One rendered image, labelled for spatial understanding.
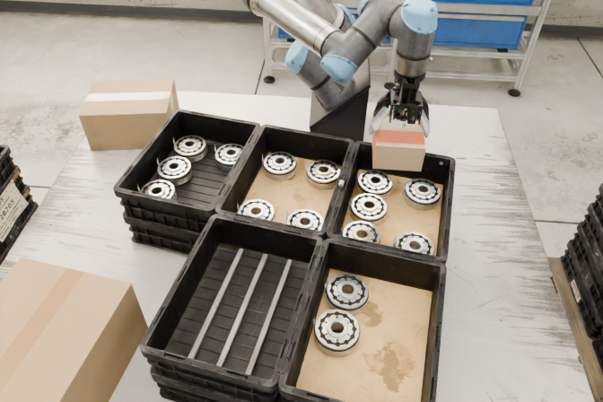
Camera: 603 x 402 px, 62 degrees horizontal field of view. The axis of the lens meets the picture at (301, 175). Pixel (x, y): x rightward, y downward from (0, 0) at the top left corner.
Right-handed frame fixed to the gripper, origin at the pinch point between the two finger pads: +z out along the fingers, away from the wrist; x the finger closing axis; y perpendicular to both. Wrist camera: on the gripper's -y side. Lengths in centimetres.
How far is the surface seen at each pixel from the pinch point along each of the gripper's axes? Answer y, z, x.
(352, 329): 42.4, 23.8, -9.3
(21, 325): 50, 19, -82
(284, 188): -4.5, 26.8, -30.0
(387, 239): 12.3, 26.8, 0.0
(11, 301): 45, 19, -87
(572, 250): -37, 83, 84
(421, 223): 5.8, 26.9, 9.8
